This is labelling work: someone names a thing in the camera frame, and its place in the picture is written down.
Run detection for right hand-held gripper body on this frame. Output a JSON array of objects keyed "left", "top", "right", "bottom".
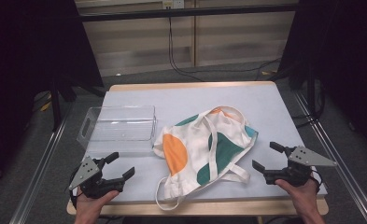
[{"left": 262, "top": 145, "right": 338, "bottom": 189}]

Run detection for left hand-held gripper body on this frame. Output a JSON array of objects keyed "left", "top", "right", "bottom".
[{"left": 68, "top": 155, "right": 125, "bottom": 200}]

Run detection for white tote bag coloured dots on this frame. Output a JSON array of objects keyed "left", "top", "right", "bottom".
[{"left": 152, "top": 105, "right": 260, "bottom": 212}]

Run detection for person's left hand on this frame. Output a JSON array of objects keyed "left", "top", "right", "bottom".
[{"left": 74, "top": 189, "right": 120, "bottom": 219}]

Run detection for person's right hand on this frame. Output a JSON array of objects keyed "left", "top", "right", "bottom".
[{"left": 275, "top": 178, "right": 319, "bottom": 217}]

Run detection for clear plastic container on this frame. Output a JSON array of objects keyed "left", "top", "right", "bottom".
[{"left": 76, "top": 105, "right": 158, "bottom": 157}]

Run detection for light grey table mat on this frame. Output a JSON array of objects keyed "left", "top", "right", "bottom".
[{"left": 69, "top": 84, "right": 329, "bottom": 205}]

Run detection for black stand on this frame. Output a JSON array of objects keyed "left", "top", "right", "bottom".
[{"left": 49, "top": 74, "right": 78, "bottom": 133}]

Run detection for black curtain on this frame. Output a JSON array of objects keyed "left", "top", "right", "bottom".
[
  {"left": 278, "top": 0, "right": 367, "bottom": 157},
  {"left": 0, "top": 0, "right": 105, "bottom": 195}
]

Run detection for black horizontal bar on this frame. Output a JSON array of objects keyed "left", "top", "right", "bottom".
[{"left": 78, "top": 3, "right": 299, "bottom": 22}]

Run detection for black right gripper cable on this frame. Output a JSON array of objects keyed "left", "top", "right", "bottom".
[{"left": 308, "top": 169, "right": 324, "bottom": 192}]

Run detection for metal floor rail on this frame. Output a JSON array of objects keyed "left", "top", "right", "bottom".
[
  {"left": 292, "top": 90, "right": 367, "bottom": 224},
  {"left": 8, "top": 104, "right": 72, "bottom": 224}
]

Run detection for black floor cables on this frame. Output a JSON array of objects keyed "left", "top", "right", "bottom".
[{"left": 291, "top": 78, "right": 326, "bottom": 129}]

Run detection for black hanging cable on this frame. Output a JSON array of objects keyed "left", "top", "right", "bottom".
[{"left": 167, "top": 17, "right": 282, "bottom": 82}]

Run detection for white wall outlet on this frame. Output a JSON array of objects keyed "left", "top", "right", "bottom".
[{"left": 162, "top": 0, "right": 185, "bottom": 9}]

